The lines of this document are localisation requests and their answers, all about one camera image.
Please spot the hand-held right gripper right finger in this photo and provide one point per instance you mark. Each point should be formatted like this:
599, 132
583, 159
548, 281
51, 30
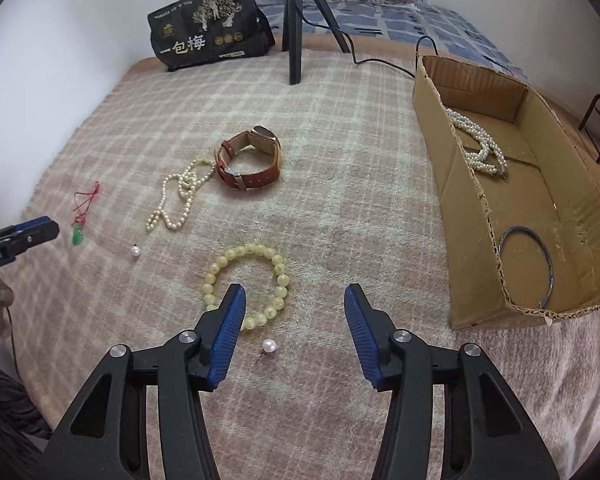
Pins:
362, 330

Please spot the metal bangle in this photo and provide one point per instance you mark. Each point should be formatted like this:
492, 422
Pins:
550, 270

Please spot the black tripod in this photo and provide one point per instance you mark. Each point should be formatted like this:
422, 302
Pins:
294, 35

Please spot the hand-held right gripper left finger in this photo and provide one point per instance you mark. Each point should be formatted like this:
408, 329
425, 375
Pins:
227, 330

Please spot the dark striped cloth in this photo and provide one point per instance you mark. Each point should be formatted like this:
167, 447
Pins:
0, 420

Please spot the black metal clothes rack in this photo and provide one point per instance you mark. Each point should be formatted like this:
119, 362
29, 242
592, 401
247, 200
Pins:
594, 105

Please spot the blue patterned mattress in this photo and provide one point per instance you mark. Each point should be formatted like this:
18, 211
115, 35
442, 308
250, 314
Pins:
380, 22

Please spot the pink checkered blanket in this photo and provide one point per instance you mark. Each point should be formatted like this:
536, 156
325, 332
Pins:
355, 200

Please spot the pearl earring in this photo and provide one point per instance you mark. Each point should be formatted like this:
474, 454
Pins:
136, 250
269, 345

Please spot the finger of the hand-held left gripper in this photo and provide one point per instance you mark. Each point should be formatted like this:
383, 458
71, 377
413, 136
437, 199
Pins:
32, 230

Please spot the cardboard box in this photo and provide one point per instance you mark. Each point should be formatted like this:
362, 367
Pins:
472, 240

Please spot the black snack bag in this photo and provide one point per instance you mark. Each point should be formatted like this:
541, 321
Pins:
210, 25

